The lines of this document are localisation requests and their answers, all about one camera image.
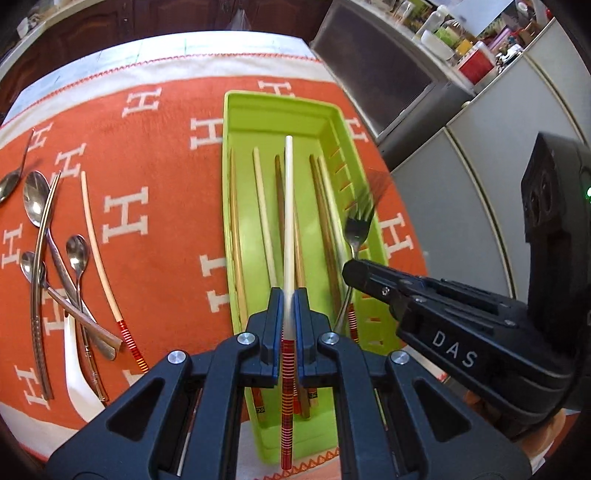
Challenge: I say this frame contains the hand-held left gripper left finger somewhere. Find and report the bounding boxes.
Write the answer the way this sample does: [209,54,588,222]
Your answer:
[45,287,284,480]

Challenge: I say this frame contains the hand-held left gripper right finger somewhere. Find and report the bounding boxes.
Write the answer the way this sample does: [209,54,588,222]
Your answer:
[294,286,533,480]

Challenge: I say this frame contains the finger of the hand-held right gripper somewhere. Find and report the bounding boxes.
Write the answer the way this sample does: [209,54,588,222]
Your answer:
[342,259,528,332]

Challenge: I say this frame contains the metal fork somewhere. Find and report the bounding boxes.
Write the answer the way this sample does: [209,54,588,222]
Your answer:
[30,171,63,401]
[332,191,377,335]

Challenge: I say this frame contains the red-striped cream chopstick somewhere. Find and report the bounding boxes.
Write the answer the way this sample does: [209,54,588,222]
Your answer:
[279,135,296,470]
[81,171,148,374]

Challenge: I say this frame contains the group of assorted chopsticks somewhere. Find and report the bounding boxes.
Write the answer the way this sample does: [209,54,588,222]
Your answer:
[228,148,358,423]

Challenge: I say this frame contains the green plastic utensil tray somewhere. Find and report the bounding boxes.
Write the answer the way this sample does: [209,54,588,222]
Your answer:
[222,91,387,464]

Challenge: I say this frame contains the white ceramic soup spoon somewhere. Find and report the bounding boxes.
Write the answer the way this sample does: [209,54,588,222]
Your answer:
[64,305,108,423]

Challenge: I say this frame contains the gold-handled metal spoon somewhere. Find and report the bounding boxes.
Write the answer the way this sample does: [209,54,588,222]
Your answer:
[66,235,110,402]

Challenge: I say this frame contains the small metal spoon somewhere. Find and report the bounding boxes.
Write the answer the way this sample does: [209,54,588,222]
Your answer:
[0,129,35,205]
[20,251,124,352]

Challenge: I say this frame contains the large metal spoon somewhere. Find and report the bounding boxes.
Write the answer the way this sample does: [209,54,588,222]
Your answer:
[22,171,116,361]

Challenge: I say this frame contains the person's right hand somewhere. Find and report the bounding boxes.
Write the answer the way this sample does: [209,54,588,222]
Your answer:
[464,390,572,479]

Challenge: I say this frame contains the grey refrigerator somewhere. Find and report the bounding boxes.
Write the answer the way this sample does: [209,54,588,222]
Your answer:
[376,21,591,324]

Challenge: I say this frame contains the steel cabinet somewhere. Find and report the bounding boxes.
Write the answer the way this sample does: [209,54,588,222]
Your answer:
[309,0,476,160]

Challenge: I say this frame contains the orange printed blanket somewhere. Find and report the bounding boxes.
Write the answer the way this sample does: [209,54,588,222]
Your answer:
[0,50,432,467]

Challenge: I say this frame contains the red container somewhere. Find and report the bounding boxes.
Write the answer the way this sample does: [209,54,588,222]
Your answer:
[458,41,496,85]

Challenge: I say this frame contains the white bowl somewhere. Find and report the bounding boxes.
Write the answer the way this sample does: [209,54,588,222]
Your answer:
[419,28,455,63]

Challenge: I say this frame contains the green container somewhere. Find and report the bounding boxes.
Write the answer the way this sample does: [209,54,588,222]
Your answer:
[434,25,462,47]

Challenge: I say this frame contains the white plastic bottle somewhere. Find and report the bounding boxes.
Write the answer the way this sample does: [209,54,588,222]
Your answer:
[416,4,451,35]

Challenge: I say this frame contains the hanging plastic bag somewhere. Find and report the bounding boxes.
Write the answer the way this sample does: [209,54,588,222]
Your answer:
[228,7,257,33]

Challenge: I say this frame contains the tile-print table cover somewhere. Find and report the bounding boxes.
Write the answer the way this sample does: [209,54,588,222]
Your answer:
[7,34,324,116]

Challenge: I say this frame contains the wooden kitchen cabinets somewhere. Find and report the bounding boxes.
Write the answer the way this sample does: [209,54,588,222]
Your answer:
[0,0,333,88]

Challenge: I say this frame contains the white kitchen countertop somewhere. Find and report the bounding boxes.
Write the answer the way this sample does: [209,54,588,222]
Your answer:
[0,0,107,81]

